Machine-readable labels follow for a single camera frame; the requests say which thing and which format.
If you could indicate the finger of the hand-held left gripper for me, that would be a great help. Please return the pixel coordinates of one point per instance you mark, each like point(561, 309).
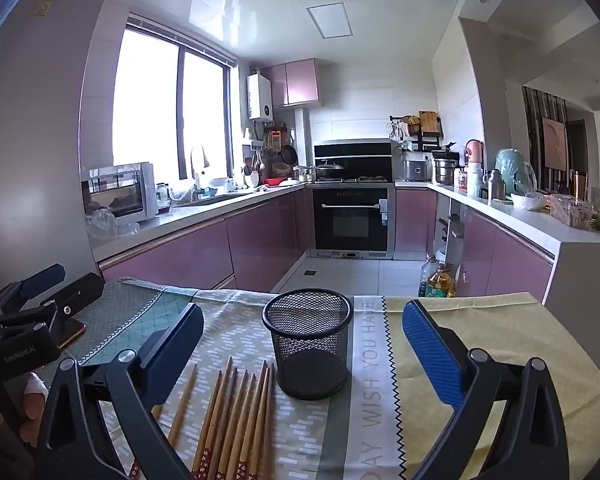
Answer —
point(77, 297)
point(42, 279)

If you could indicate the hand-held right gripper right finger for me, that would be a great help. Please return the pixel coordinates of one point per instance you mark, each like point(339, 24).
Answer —
point(432, 355)

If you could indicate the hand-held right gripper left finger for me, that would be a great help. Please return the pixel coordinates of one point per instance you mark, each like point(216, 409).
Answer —
point(172, 355)

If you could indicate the bunch of wooden chopsticks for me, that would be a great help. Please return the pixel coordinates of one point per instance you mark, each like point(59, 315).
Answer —
point(245, 420)

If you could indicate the black mesh holder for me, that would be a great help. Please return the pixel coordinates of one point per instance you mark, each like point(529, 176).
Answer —
point(310, 355)

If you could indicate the person's left hand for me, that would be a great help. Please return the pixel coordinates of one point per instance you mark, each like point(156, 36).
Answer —
point(32, 400)

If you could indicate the black smartphone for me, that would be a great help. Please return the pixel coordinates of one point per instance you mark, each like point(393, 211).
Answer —
point(75, 332)

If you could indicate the yellow cooking oil bottle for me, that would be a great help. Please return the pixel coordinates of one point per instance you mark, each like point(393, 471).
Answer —
point(442, 282)

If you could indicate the clear plastic bag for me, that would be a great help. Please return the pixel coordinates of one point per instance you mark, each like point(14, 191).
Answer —
point(102, 222)

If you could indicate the long pink base cabinets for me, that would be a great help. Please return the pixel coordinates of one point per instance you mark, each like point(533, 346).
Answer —
point(205, 245)

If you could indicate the white countertop oven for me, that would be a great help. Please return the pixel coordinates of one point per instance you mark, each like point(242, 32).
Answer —
point(125, 192)

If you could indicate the pink peninsula cabinets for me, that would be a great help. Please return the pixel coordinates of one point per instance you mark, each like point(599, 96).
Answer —
point(505, 260)

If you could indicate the patchwork printed tablecloth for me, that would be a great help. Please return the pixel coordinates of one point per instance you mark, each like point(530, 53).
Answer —
point(330, 435)

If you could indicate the narrow pink base cabinet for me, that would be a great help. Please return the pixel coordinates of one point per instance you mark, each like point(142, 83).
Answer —
point(415, 220)

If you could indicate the built-in oven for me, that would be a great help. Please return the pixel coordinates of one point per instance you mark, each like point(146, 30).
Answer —
point(352, 220)

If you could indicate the tall grey refrigerator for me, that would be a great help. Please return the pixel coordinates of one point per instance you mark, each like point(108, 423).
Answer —
point(40, 110)

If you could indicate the steel thermos bottle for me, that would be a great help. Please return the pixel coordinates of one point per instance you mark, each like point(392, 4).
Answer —
point(496, 187)

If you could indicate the white bowl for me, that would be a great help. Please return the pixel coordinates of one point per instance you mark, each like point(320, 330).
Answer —
point(529, 201)

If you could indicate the steel stockpot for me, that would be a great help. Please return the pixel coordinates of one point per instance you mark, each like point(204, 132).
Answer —
point(445, 170)

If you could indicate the silver rice cooker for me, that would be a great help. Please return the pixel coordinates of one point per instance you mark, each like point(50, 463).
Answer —
point(416, 167)

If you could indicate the clear plastic container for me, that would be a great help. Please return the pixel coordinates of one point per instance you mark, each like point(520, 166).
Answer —
point(572, 212)

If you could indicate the red basin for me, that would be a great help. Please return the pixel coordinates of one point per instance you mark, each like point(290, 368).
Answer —
point(274, 181)

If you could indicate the teal kitchen appliance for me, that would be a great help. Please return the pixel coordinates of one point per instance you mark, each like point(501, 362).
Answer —
point(515, 170)

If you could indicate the kitchen window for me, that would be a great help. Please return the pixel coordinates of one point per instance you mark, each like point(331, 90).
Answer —
point(145, 100)

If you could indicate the pink kettle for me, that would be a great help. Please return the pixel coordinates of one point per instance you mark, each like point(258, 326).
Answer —
point(475, 152)

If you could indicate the lidded wok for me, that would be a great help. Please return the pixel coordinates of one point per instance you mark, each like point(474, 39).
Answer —
point(329, 170)

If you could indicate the hanging frying pan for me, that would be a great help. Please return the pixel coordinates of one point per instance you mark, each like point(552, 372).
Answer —
point(289, 155)

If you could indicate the wooden cutting board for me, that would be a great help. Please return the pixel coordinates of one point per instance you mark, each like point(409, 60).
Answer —
point(429, 121)

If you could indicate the white water heater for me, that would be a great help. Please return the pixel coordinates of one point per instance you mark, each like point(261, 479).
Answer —
point(260, 97)

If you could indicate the ceiling light panel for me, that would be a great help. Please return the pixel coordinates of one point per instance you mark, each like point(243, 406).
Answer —
point(330, 21)

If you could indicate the black wall rack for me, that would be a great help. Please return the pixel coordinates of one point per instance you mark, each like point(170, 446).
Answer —
point(415, 132)

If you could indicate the brown wall picture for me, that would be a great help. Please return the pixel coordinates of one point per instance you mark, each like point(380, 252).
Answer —
point(555, 142)

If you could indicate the pink wall cabinet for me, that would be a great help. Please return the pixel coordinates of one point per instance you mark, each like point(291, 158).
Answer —
point(295, 82)

